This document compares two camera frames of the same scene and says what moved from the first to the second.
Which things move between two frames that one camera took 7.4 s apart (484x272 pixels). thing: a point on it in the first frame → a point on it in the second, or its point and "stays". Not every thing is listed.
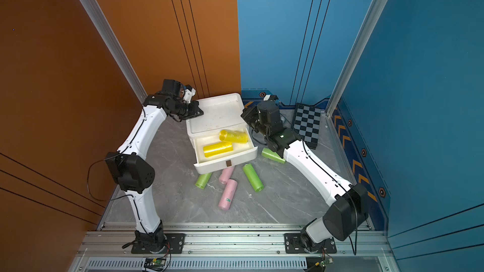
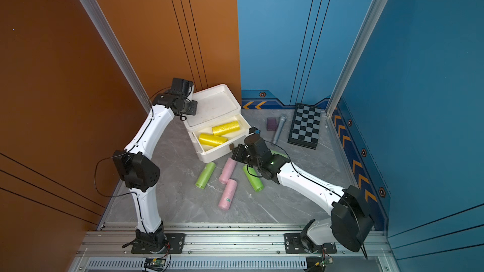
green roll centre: [254, 179] stays
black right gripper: [247, 118] → [238, 155]
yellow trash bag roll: [217, 148] → [211, 140]
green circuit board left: [158, 261] stays
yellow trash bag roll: [233, 136] → [225, 128]
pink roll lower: [226, 198] stays
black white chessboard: [306, 123] stays
